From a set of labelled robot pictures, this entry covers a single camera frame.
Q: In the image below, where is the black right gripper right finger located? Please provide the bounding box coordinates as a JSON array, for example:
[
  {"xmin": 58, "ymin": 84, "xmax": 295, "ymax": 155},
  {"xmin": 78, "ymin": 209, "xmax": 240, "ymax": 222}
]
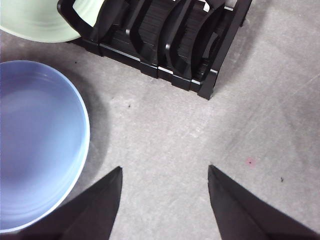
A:
[{"xmin": 208, "ymin": 164, "xmax": 320, "ymax": 240}]

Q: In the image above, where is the pale green plate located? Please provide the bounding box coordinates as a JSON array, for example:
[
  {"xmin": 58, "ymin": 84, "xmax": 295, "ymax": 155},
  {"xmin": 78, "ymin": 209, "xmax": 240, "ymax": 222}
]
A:
[{"xmin": 0, "ymin": 0, "xmax": 105, "ymax": 44}]

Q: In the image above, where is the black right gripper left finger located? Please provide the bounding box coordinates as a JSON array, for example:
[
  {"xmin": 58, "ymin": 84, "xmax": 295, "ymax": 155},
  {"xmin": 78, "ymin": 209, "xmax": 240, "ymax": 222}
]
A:
[{"xmin": 17, "ymin": 166, "xmax": 124, "ymax": 240}]

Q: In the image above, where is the blue plate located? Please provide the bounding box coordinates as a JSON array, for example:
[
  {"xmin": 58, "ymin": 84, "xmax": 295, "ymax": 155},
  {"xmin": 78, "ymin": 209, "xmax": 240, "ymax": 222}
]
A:
[{"xmin": 0, "ymin": 59, "xmax": 91, "ymax": 234}]

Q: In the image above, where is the black plastic plate rack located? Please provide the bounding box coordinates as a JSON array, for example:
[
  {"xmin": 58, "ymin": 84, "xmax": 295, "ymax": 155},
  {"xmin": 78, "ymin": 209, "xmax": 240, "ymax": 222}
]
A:
[{"xmin": 56, "ymin": 0, "xmax": 253, "ymax": 101}]

